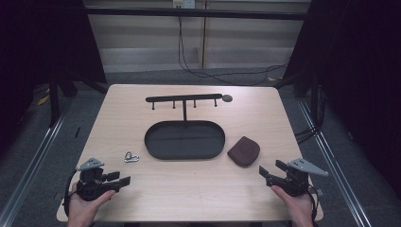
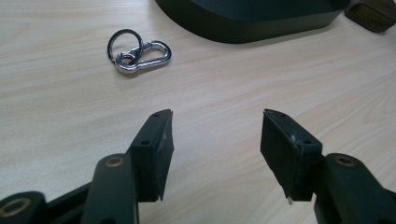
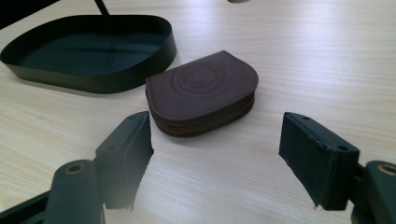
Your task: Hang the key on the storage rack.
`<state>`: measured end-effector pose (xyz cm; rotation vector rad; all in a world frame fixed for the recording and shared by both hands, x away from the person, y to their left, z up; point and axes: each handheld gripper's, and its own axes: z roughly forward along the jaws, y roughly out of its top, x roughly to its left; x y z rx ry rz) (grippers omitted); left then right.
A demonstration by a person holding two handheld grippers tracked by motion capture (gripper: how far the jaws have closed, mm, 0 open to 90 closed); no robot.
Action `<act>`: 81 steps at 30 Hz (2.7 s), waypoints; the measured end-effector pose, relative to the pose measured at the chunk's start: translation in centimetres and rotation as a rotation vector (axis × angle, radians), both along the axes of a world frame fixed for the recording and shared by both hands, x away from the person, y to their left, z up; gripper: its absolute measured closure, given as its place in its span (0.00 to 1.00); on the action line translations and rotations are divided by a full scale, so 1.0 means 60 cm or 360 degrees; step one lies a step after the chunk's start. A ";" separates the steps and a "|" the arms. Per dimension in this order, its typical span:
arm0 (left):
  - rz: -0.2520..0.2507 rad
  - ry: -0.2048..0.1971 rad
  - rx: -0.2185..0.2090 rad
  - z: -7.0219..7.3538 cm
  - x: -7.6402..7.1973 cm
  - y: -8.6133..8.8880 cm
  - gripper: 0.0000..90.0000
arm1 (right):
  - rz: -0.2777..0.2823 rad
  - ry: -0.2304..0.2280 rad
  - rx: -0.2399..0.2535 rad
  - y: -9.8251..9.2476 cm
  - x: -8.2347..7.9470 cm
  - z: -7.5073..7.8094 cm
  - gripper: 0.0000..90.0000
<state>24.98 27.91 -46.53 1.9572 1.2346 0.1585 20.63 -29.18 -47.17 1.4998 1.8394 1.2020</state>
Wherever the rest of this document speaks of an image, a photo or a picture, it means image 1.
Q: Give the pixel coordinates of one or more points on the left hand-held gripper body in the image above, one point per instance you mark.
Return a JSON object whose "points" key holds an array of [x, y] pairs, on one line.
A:
{"points": [[91, 187]]}

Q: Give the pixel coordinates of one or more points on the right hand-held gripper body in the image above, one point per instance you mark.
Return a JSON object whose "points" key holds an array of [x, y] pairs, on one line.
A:
{"points": [[296, 183]]}

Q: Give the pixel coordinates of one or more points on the person's left hand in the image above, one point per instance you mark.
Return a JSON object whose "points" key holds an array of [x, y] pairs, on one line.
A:
{"points": [[82, 209]]}

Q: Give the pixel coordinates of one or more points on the person's right hand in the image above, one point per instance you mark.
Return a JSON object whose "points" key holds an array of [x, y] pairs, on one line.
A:
{"points": [[294, 208]]}

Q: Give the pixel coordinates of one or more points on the silver keys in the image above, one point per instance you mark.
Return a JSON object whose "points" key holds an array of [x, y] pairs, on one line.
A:
{"points": [[131, 157]]}

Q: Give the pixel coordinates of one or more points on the brown leather pouch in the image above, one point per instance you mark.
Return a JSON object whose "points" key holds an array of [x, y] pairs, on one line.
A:
{"points": [[243, 151]]}

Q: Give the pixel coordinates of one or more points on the black key rack with tray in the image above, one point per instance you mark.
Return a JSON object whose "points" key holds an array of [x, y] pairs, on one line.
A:
{"points": [[184, 140]]}

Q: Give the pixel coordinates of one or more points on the black stand leg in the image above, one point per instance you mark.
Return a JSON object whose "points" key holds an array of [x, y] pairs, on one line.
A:
{"points": [[54, 101]]}

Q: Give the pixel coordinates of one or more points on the yellow tape piece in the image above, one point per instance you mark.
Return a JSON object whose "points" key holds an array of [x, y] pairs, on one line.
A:
{"points": [[43, 100]]}

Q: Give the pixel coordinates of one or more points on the dark curtain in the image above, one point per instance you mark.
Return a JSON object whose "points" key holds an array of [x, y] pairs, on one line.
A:
{"points": [[356, 78], [44, 50]]}

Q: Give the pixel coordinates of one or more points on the black horizontal bar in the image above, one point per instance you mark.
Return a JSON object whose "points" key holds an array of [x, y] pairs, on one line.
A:
{"points": [[195, 13]]}

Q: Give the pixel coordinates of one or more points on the metal floor rail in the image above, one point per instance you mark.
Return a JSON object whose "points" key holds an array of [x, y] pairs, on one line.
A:
{"points": [[334, 164], [30, 175]]}

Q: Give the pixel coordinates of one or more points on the white wall outlet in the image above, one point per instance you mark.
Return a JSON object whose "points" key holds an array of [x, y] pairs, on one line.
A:
{"points": [[183, 3]]}

